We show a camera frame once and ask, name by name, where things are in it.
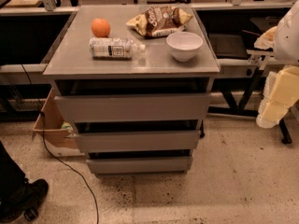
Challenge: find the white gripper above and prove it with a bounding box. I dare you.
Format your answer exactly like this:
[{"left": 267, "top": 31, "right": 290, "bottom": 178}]
[{"left": 254, "top": 26, "right": 299, "bottom": 128}]

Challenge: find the grey bottom drawer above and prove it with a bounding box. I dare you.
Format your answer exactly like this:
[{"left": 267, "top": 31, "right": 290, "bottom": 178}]
[{"left": 86, "top": 156, "right": 192, "bottom": 175}]

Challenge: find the grey drawer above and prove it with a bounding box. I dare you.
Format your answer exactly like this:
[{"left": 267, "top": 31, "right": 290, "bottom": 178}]
[
  {"left": 54, "top": 93, "right": 211, "bottom": 122},
  {"left": 74, "top": 131, "right": 199, "bottom": 153},
  {"left": 86, "top": 156, "right": 192, "bottom": 175}
]

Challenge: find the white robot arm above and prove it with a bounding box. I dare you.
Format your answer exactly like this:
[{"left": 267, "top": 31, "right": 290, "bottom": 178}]
[{"left": 254, "top": 1, "right": 299, "bottom": 128}]

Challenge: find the grey top drawer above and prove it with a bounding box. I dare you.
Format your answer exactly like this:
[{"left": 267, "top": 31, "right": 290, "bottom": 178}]
[{"left": 54, "top": 93, "right": 211, "bottom": 122}]

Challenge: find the grey middle drawer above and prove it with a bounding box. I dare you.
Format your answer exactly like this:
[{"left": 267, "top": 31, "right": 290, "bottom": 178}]
[{"left": 74, "top": 131, "right": 199, "bottom": 153}]

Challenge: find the grey drawer cabinet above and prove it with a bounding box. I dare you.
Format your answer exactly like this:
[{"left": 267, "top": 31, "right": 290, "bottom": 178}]
[{"left": 44, "top": 5, "right": 220, "bottom": 175}]

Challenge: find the white bowl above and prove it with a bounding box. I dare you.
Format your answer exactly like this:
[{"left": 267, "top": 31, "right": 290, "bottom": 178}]
[{"left": 166, "top": 32, "right": 204, "bottom": 62}]

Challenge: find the brown yellow chip bag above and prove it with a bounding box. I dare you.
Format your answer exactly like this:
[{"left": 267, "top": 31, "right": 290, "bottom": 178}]
[{"left": 126, "top": 6, "right": 192, "bottom": 38}]

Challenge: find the clear plastic water bottle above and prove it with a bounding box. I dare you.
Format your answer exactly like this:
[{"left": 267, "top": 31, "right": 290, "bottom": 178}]
[{"left": 89, "top": 37, "right": 146, "bottom": 59}]

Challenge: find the orange fruit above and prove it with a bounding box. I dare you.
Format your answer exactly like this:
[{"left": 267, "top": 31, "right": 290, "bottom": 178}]
[{"left": 92, "top": 19, "right": 110, "bottom": 37}]

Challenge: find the cardboard box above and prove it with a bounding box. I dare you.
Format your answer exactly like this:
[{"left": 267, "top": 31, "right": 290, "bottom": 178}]
[{"left": 33, "top": 91, "right": 83, "bottom": 157}]

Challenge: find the black shoe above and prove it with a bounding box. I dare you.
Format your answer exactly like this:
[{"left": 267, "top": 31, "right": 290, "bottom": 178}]
[{"left": 0, "top": 178, "right": 49, "bottom": 223}]

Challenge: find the dark trouser leg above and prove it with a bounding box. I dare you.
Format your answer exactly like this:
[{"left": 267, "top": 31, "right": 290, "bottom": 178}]
[{"left": 0, "top": 141, "right": 25, "bottom": 200}]

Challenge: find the black frame side table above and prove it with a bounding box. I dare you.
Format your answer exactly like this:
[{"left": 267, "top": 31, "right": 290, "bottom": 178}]
[{"left": 207, "top": 16, "right": 293, "bottom": 145}]

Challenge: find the black floor cable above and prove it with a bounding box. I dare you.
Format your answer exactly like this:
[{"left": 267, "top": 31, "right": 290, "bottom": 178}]
[{"left": 20, "top": 63, "right": 100, "bottom": 224}]

